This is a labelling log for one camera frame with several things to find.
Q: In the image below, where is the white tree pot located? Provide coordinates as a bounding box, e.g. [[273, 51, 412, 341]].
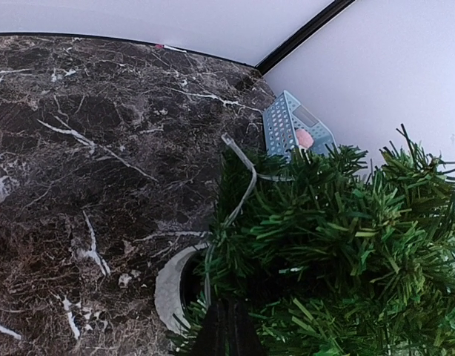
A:
[[154, 243, 208, 334]]

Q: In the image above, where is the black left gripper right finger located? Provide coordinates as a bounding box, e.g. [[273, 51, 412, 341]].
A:
[[227, 300, 266, 356]]

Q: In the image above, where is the pink bow ornament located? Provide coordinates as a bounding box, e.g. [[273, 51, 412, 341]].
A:
[[295, 128, 314, 149]]

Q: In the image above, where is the clear string light garland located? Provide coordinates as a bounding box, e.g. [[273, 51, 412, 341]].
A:
[[202, 132, 295, 306]]

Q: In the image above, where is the small green christmas tree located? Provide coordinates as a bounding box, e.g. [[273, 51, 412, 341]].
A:
[[174, 140, 455, 355]]

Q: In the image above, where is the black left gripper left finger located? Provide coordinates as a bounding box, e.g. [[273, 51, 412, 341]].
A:
[[190, 300, 227, 356]]

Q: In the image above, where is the blue plastic basket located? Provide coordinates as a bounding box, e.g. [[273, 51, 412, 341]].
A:
[[262, 90, 336, 160]]

